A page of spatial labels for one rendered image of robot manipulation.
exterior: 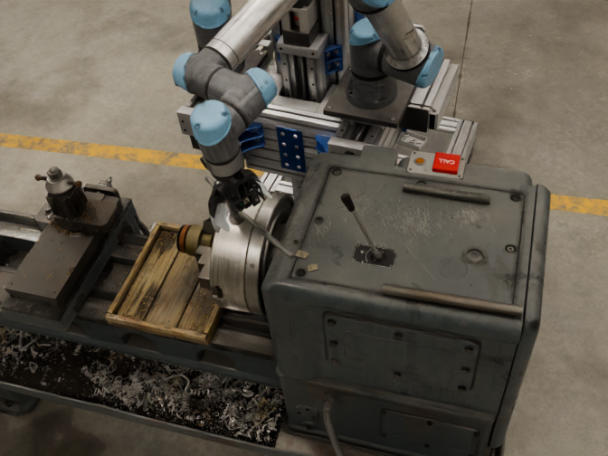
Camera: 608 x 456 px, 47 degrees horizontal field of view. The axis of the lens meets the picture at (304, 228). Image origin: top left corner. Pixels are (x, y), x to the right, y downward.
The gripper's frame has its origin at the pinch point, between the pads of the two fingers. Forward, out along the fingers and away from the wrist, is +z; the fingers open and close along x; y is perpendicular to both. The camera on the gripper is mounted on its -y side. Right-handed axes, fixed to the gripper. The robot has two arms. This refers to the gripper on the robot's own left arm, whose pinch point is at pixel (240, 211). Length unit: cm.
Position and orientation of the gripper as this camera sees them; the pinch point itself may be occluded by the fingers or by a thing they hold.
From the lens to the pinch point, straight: 158.4
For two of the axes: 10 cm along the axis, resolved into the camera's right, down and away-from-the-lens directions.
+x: 7.6, -6.0, 2.5
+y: 6.4, 6.1, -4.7
